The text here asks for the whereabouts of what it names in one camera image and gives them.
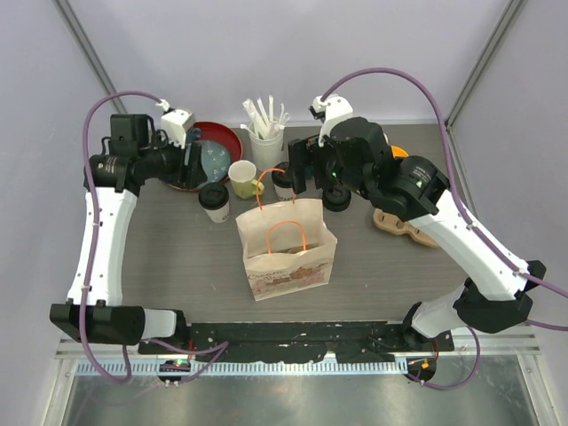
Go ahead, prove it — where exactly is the white paper cup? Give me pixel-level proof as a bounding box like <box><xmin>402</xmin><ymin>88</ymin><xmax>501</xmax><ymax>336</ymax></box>
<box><xmin>273</xmin><ymin>181</ymin><xmax>295</xmax><ymax>201</ymax></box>
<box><xmin>204</xmin><ymin>202</ymin><xmax>230</xmax><ymax>224</ymax></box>

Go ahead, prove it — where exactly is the purple cable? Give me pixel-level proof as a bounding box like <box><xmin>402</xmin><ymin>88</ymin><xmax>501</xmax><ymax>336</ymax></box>
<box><xmin>79</xmin><ymin>91</ymin><xmax>230</xmax><ymax>385</ymax></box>
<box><xmin>319</xmin><ymin>67</ymin><xmax>568</xmax><ymax>391</ymax></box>

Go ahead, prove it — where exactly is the white straw holder cup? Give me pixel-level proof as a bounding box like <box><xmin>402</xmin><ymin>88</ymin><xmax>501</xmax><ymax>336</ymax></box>
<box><xmin>248</xmin><ymin>125</ymin><xmax>285</xmax><ymax>171</ymax></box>

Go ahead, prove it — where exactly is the orange bowl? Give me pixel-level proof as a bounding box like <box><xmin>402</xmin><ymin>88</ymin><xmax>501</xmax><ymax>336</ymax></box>
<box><xmin>390</xmin><ymin>146</ymin><xmax>408</xmax><ymax>158</ymax></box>

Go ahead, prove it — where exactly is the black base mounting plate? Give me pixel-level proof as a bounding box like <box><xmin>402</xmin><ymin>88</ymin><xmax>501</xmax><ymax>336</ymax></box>
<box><xmin>138</xmin><ymin>321</ymin><xmax>454</xmax><ymax>364</ymax></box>

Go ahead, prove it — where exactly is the stack of black cup lids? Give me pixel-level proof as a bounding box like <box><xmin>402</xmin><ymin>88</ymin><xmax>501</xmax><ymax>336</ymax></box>
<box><xmin>322</xmin><ymin>186</ymin><xmax>351</xmax><ymax>212</ymax></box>

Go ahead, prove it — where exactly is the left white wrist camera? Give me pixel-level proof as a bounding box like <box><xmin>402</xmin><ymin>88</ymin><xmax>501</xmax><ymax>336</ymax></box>
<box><xmin>161</xmin><ymin>108</ymin><xmax>196</xmax><ymax>148</ymax></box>

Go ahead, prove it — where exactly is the yellow mug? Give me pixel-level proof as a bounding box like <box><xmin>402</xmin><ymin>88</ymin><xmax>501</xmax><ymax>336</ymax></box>
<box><xmin>228</xmin><ymin>160</ymin><xmax>264</xmax><ymax>200</ymax></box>

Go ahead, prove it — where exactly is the blue grey plate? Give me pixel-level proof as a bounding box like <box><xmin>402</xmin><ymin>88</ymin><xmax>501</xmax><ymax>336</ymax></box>
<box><xmin>199</xmin><ymin>140</ymin><xmax>232</xmax><ymax>183</ymax></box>

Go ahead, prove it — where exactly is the wrapped white straw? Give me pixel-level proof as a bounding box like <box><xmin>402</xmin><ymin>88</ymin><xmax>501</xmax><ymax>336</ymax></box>
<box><xmin>242</xmin><ymin>95</ymin><xmax>290</xmax><ymax>140</ymax></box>

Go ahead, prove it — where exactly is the brown cardboard cup carrier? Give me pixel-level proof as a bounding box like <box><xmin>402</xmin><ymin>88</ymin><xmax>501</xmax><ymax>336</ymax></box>
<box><xmin>285</xmin><ymin>247</ymin><xmax>309</xmax><ymax>255</ymax></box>

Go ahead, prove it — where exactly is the black lid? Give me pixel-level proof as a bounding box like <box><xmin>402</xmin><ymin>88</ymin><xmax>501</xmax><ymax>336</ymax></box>
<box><xmin>198</xmin><ymin>182</ymin><xmax>229</xmax><ymax>210</ymax></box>
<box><xmin>271</xmin><ymin>162</ymin><xmax>292</xmax><ymax>188</ymax></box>

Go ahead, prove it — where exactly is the printed paper takeout bag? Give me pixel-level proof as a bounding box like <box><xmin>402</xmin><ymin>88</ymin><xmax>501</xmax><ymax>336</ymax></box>
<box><xmin>236</xmin><ymin>195</ymin><xmax>337</xmax><ymax>302</ymax></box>

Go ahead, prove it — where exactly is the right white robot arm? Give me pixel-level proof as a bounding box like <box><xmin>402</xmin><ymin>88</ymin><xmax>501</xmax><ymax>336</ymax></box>
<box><xmin>288</xmin><ymin>117</ymin><xmax>546</xmax><ymax>351</ymax></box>

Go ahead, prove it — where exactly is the red round tray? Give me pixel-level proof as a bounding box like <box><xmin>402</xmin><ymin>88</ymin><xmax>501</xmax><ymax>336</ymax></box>
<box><xmin>161</xmin><ymin>122</ymin><xmax>242</xmax><ymax>192</ymax></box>

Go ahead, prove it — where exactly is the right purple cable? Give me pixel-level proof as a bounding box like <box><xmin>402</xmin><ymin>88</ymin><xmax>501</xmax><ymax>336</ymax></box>
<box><xmin>319</xmin><ymin>67</ymin><xmax>568</xmax><ymax>391</ymax></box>

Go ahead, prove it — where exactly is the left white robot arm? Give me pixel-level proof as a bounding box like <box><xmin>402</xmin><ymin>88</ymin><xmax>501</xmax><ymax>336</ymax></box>
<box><xmin>50</xmin><ymin>109</ymin><xmax>207</xmax><ymax>354</ymax></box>

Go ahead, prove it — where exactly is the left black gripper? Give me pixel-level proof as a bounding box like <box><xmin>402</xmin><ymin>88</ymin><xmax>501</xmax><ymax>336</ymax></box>
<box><xmin>139</xmin><ymin>130</ymin><xmax>208</xmax><ymax>190</ymax></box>

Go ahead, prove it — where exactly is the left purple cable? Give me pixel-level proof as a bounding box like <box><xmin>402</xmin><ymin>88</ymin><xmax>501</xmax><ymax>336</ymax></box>
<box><xmin>79</xmin><ymin>91</ymin><xmax>230</xmax><ymax>385</ymax></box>

